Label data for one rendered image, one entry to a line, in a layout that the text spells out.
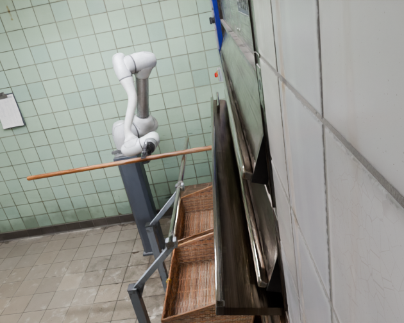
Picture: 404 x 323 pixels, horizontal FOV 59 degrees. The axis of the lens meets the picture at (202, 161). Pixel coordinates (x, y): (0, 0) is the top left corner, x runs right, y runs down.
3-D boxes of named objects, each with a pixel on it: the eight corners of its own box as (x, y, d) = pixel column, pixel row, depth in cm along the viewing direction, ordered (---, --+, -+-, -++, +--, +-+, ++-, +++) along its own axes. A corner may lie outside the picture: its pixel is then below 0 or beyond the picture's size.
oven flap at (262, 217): (230, 92, 238) (236, 62, 230) (279, 291, 75) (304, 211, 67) (223, 91, 237) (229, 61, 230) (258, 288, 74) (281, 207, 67)
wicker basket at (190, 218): (246, 205, 269) (241, 172, 257) (254, 253, 217) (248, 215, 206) (183, 214, 273) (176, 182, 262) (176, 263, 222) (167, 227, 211)
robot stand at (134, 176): (146, 242, 348) (118, 150, 308) (167, 239, 347) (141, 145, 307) (143, 256, 329) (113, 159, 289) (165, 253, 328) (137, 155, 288)
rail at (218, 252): (210, 99, 240) (213, 99, 240) (215, 307, 77) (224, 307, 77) (210, 97, 240) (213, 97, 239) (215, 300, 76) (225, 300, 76)
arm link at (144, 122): (129, 133, 307) (151, 125, 317) (138, 144, 298) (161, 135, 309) (123, 50, 253) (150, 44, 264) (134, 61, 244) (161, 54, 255)
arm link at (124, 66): (121, 77, 243) (138, 72, 249) (111, 52, 241) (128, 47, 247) (116, 82, 254) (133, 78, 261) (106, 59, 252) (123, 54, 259)
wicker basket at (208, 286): (256, 256, 215) (250, 217, 204) (268, 335, 164) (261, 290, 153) (177, 265, 221) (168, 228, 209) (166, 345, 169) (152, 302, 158)
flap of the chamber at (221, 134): (210, 103, 241) (240, 103, 241) (215, 316, 78) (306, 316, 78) (210, 99, 240) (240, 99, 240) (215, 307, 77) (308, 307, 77)
